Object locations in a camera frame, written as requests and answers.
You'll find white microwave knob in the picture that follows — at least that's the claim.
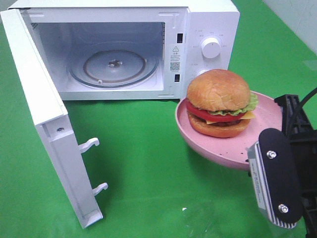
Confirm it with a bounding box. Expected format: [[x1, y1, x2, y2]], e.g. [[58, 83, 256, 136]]
[[201, 36, 221, 59], [195, 70, 208, 78]]

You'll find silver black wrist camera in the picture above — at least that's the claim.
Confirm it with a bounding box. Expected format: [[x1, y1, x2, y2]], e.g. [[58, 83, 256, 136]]
[[248, 128, 303, 229]]

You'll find black cable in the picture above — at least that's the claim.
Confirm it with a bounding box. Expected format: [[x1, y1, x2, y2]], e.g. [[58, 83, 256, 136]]
[[292, 87, 317, 124]]

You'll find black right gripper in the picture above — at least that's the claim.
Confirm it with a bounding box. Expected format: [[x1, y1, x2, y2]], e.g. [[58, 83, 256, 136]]
[[274, 94, 317, 238]]

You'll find white microwave oven body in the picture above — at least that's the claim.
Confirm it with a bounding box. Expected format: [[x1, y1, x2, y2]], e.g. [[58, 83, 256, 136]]
[[7, 0, 240, 100]]

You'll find burger with tomato and lettuce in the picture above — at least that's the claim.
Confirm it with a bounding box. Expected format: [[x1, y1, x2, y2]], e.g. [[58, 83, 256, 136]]
[[184, 69, 259, 138]]

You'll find pink round plate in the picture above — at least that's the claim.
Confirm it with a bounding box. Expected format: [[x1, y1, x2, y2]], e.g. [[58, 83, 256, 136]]
[[175, 92, 282, 171]]

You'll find white microwave door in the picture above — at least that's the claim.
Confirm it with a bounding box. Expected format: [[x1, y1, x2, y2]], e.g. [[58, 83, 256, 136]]
[[0, 9, 108, 228]]

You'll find warning label with QR code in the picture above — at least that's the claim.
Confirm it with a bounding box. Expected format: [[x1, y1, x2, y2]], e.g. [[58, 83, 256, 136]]
[[168, 44, 181, 72]]

